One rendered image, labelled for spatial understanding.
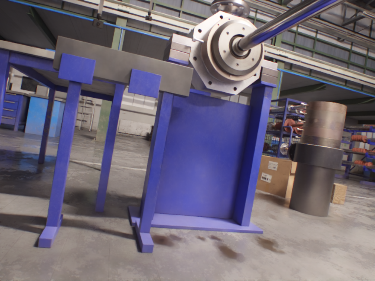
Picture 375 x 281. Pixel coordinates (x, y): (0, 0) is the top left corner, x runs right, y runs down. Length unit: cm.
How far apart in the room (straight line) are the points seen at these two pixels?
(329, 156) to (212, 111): 137
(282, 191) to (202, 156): 188
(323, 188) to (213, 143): 137
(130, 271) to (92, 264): 15
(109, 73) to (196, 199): 100
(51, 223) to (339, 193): 339
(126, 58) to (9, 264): 92
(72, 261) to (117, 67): 82
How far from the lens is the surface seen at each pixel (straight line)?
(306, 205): 281
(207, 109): 177
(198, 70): 164
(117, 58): 129
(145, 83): 127
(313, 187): 279
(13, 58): 175
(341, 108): 288
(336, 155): 280
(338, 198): 397
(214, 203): 187
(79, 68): 127
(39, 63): 172
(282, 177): 348
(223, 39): 157
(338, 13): 1192
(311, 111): 286
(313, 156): 274
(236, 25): 163
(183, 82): 132
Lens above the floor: 54
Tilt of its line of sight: level
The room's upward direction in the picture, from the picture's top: 10 degrees clockwise
